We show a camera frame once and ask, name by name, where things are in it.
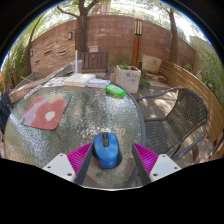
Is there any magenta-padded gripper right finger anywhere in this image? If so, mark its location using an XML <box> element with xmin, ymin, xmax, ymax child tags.
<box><xmin>131</xmin><ymin>142</ymin><xmax>183</xmax><ymax>185</ymax></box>

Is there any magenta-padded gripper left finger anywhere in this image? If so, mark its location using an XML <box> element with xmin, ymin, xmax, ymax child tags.
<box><xmin>42</xmin><ymin>142</ymin><xmax>94</xmax><ymax>185</ymax></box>

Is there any blue and black computer mouse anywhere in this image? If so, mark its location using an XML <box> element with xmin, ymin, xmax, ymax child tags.
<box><xmin>92</xmin><ymin>131</ymin><xmax>123</xmax><ymax>169</ymax></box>

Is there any floral red mouse pad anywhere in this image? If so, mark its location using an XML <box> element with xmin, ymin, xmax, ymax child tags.
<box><xmin>20</xmin><ymin>92</ymin><xmax>73</xmax><ymax>131</ymax></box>

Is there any brown wicker chair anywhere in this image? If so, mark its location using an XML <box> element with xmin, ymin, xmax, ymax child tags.
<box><xmin>135</xmin><ymin>86</ymin><xmax>211</xmax><ymax>161</ymax></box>

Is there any small green box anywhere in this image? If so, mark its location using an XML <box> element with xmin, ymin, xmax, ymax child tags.
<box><xmin>105</xmin><ymin>83</ymin><xmax>127</xmax><ymax>98</ymax></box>

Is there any small closed notebook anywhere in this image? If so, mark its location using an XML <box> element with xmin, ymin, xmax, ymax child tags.
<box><xmin>86</xmin><ymin>78</ymin><xmax>111</xmax><ymax>89</ymax></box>

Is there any open white book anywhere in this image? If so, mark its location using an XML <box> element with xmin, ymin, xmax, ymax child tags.
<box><xmin>63</xmin><ymin>73</ymin><xmax>97</xmax><ymax>88</ymax></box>

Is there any white license plate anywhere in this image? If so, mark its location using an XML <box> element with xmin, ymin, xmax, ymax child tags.
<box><xmin>22</xmin><ymin>84</ymin><xmax>44</xmax><ymax>100</ymax></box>

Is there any white square planter with plant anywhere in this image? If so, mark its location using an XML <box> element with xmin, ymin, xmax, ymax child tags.
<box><xmin>114</xmin><ymin>63</ymin><xmax>142</xmax><ymax>94</ymax></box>

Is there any black metal chair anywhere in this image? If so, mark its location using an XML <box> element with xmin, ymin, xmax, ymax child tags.
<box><xmin>0</xmin><ymin>89</ymin><xmax>14</xmax><ymax>134</ymax></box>

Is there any raised stone garden bed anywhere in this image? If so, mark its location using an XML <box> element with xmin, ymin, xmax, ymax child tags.
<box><xmin>9</xmin><ymin>63</ymin><xmax>74</xmax><ymax>101</ymax></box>

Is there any dark wooden slatted chair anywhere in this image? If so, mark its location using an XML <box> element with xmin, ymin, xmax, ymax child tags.
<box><xmin>77</xmin><ymin>50</ymin><xmax>110</xmax><ymax>79</ymax></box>

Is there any slim tree by fence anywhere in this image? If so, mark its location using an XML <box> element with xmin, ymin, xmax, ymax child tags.
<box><xmin>156</xmin><ymin>6</ymin><xmax>181</xmax><ymax>64</ymax></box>

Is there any large forked tree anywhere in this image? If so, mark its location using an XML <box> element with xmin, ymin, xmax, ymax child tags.
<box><xmin>56</xmin><ymin>0</ymin><xmax>111</xmax><ymax>54</ymax></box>

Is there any wooden garden lamp post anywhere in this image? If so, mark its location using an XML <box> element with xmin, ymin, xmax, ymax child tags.
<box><xmin>130</xmin><ymin>13</ymin><xmax>145</xmax><ymax>69</ymax></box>

